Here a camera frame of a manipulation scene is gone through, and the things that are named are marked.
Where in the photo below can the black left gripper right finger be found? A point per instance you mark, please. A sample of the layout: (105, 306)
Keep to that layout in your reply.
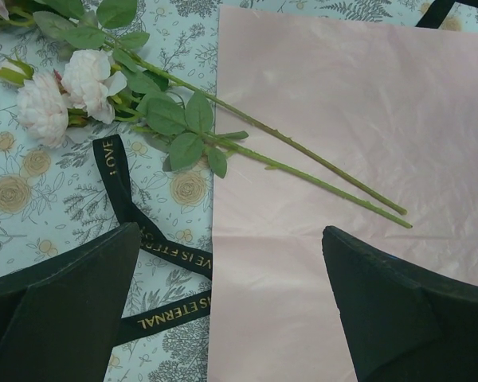
(401, 321)

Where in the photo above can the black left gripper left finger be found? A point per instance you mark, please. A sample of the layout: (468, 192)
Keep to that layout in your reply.
(59, 318)

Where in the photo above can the black ribbon gold lettering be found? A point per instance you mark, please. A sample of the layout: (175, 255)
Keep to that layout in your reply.
(111, 161)

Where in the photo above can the light pink flower stem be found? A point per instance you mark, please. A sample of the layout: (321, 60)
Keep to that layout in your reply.
(110, 86)

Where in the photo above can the pale pink flower stem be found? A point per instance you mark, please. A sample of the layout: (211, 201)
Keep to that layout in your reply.
(73, 27)

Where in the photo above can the floral tablecloth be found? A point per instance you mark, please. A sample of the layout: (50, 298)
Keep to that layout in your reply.
(53, 200)

